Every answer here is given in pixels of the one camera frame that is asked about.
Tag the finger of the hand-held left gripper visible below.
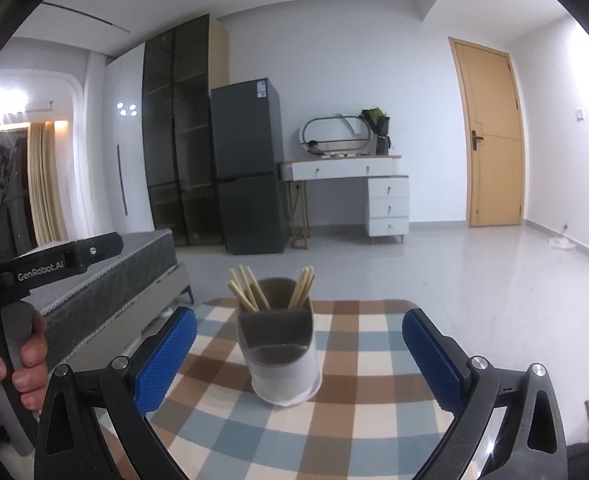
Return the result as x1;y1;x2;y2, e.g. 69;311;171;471
73;231;124;270

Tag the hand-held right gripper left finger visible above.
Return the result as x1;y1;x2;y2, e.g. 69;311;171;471
34;306;198;480

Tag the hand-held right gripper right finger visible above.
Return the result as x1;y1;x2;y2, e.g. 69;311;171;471
402;307;568;480

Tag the bundle of wooden chopsticks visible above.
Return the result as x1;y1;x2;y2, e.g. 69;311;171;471
227;264;316;312

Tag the white grey utensil holder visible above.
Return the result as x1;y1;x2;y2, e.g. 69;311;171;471
237;277;323;407

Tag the person's left hand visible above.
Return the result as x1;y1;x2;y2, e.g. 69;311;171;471
0;310;48;428

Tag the grey bed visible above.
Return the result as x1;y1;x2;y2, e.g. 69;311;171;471
22;228;195;366

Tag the beige curtain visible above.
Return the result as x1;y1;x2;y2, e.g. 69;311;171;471
27;121;70;243

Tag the checkered tablecloth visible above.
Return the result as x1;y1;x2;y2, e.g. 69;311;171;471
102;297;480;480

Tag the white wardrobe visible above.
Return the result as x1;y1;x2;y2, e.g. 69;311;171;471
103;42;156;235

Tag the dark glass cabinet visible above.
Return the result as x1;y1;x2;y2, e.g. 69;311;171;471
142;14;230;247

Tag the white vanity desk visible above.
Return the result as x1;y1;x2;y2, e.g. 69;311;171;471
278;155;410;245

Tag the dark grey refrigerator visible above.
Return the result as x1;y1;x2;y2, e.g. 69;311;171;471
210;77;290;256

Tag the wooden door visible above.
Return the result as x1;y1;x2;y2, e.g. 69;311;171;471
449;36;527;228

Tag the oval mirror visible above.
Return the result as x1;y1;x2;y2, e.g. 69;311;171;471
301;114;373;157

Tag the gold frame stool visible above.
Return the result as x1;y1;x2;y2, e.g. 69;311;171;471
287;180;313;251

